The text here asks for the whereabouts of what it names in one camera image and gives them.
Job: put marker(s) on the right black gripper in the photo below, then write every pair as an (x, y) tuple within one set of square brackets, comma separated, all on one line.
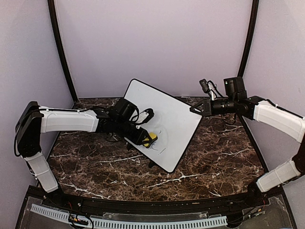
[(207, 106)]

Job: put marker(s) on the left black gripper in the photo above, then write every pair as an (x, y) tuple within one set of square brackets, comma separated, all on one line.
[(137, 139)]

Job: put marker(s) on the yellow black eraser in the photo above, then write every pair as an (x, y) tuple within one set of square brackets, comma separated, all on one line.
[(150, 138)]

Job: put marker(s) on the white whiteboard black frame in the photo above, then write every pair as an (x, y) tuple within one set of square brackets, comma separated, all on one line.
[(173, 123)]

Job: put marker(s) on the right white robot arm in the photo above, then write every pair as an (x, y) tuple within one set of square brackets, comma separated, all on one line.
[(264, 111)]

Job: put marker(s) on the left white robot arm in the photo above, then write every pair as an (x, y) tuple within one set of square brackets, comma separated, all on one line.
[(123, 119)]

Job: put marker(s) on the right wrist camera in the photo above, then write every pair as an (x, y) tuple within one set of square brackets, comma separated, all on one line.
[(208, 88)]

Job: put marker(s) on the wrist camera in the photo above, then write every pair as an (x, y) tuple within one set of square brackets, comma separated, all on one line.
[(208, 88), (143, 117)]

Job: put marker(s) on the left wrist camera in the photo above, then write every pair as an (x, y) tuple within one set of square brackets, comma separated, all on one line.
[(143, 117)]

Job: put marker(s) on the black front rail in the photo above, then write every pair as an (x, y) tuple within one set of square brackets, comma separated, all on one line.
[(95, 206)]

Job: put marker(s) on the white slotted cable duct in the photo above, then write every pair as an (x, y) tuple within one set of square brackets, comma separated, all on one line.
[(129, 221)]

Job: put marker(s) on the right black frame post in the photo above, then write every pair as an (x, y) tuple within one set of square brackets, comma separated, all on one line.
[(249, 38)]

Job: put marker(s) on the black frame post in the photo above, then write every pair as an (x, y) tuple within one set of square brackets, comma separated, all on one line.
[(249, 38), (60, 49)]

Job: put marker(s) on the left black frame post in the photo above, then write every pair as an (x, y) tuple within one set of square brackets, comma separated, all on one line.
[(60, 49)]

